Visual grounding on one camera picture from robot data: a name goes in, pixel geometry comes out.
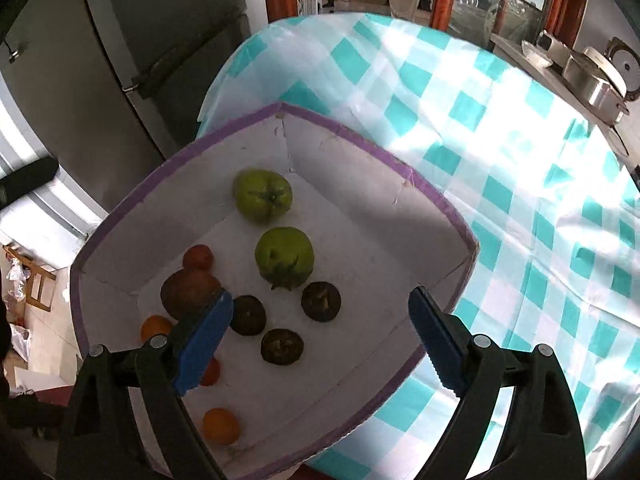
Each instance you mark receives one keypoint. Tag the wooden glass display cabinet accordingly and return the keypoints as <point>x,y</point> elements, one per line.
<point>500,0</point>

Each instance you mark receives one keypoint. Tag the grey refrigerator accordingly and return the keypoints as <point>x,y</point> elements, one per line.
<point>100,60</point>

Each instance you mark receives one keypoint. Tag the dark mangosteen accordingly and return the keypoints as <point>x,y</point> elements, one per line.
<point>248,316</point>
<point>321,300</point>
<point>282,346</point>

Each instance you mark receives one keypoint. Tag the green tomato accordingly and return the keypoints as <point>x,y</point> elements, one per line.
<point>282,255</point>
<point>260,197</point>

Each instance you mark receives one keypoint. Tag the brown round fruit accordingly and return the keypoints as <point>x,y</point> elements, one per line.
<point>187,292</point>

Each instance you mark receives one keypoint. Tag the black rounded object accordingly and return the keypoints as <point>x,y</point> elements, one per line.
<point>25,182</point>

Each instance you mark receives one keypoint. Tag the small wooden stool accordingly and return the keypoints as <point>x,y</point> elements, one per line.
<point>35,285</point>

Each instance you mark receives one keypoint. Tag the metal dish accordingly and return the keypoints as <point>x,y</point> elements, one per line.
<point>536,54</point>

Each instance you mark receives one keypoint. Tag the small orange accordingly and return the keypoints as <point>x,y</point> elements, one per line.
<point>156,329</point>
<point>220,425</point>

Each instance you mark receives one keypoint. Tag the teal checkered tablecloth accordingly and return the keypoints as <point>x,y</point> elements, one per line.
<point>500,160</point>

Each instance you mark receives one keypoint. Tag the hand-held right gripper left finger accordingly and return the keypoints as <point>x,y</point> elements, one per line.
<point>205,350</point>

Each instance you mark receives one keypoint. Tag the white cardboard box purple rim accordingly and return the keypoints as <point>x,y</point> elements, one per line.
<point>350,260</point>

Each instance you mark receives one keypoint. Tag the small red tomato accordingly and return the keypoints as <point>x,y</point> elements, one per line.
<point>212,372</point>
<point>198,257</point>

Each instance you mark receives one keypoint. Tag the metal rice cooker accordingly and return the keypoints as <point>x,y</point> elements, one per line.
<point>600,80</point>

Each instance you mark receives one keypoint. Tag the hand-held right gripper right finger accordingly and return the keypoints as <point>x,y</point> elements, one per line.
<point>435,335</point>

